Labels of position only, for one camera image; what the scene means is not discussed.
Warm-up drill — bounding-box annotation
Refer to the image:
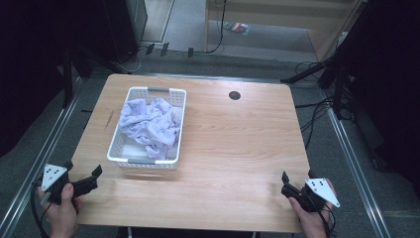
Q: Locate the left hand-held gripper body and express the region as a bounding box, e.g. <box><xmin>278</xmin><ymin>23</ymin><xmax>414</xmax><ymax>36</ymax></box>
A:
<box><xmin>33</xmin><ymin>163</ymin><xmax>99</xmax><ymax>206</ymax></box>

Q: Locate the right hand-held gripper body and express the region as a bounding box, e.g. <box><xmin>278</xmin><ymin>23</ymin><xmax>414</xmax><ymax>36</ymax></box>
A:
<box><xmin>280</xmin><ymin>178</ymin><xmax>342</xmax><ymax>213</ymax></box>

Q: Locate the white plastic basket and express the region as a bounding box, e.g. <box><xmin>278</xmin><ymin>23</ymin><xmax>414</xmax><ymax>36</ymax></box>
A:
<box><xmin>106</xmin><ymin>85</ymin><xmax>187</xmax><ymax>171</ymax></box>

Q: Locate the lavender cloth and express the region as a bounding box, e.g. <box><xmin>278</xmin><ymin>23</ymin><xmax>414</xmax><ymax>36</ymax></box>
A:
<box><xmin>118</xmin><ymin>97</ymin><xmax>182</xmax><ymax>160</ymax></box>

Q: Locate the person's left hand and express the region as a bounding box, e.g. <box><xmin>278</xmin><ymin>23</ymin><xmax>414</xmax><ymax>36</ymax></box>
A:
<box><xmin>37</xmin><ymin>182</ymin><xmax>84</xmax><ymax>238</ymax></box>

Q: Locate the black metal stand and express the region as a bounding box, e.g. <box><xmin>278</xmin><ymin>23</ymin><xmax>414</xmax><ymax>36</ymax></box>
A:
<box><xmin>60</xmin><ymin>46</ymin><xmax>95</xmax><ymax>109</ymax></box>
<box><xmin>280</xmin><ymin>0</ymin><xmax>420</xmax><ymax>120</ymax></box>

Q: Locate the black cabinet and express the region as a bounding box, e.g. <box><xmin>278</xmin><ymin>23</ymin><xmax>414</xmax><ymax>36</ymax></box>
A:
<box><xmin>101</xmin><ymin>0</ymin><xmax>149</xmax><ymax>64</ymax></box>

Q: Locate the colourful packet on floor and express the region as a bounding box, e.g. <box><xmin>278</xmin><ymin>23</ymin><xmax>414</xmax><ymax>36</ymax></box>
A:
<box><xmin>223</xmin><ymin>21</ymin><xmax>253</xmax><ymax>37</ymax></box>

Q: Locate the light wooden shelf unit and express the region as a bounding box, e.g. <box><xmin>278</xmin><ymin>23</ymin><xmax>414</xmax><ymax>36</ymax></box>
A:
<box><xmin>203</xmin><ymin>0</ymin><xmax>368</xmax><ymax>62</ymax></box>

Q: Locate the metal floor rail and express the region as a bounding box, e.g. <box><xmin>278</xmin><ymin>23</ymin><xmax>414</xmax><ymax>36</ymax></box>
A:
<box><xmin>321</xmin><ymin>90</ymin><xmax>393</xmax><ymax>238</ymax></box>
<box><xmin>0</xmin><ymin>77</ymin><xmax>83</xmax><ymax>238</ymax></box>

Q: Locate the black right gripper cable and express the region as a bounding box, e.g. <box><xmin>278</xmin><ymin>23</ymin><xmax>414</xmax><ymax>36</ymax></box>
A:
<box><xmin>316</xmin><ymin>202</ymin><xmax>337</xmax><ymax>238</ymax></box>

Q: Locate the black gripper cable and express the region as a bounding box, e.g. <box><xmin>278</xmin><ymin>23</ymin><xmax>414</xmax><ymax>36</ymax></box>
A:
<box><xmin>30</xmin><ymin>180</ymin><xmax>53</xmax><ymax>238</ymax></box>
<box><xmin>316</xmin><ymin>202</ymin><xmax>337</xmax><ymax>238</ymax></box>

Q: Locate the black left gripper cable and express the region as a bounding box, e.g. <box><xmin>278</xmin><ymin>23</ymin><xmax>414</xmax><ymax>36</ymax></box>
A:
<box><xmin>30</xmin><ymin>180</ymin><xmax>53</xmax><ymax>238</ymax></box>

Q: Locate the black floor cables bundle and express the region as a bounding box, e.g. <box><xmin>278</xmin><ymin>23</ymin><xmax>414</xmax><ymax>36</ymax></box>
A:
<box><xmin>294</xmin><ymin>60</ymin><xmax>355</xmax><ymax>151</ymax></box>

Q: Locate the white floor cable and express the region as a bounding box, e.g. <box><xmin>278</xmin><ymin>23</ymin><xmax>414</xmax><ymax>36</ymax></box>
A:
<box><xmin>116</xmin><ymin>48</ymin><xmax>147</xmax><ymax>74</ymax></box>

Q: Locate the black hanging cable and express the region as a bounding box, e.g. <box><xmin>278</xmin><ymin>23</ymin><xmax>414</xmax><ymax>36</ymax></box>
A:
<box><xmin>203</xmin><ymin>0</ymin><xmax>229</xmax><ymax>55</ymax></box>

